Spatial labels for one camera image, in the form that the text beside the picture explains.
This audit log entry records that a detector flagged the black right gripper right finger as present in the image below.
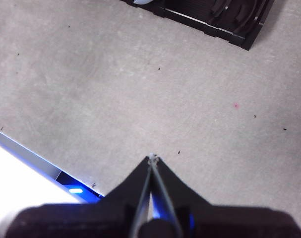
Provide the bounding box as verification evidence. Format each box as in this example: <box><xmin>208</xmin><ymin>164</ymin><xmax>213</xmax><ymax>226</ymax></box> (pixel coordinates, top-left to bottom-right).
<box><xmin>152</xmin><ymin>156</ymin><xmax>301</xmax><ymax>238</ymax></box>

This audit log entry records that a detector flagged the black plate rack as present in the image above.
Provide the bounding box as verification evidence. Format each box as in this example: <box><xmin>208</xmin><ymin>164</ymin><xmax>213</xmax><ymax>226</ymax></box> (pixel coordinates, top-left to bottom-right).
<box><xmin>119</xmin><ymin>0</ymin><xmax>274</xmax><ymax>52</ymax></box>

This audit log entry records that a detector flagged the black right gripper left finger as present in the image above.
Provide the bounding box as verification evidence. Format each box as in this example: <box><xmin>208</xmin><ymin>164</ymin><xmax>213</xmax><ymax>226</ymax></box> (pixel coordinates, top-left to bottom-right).
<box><xmin>6</xmin><ymin>155</ymin><xmax>153</xmax><ymax>238</ymax></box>

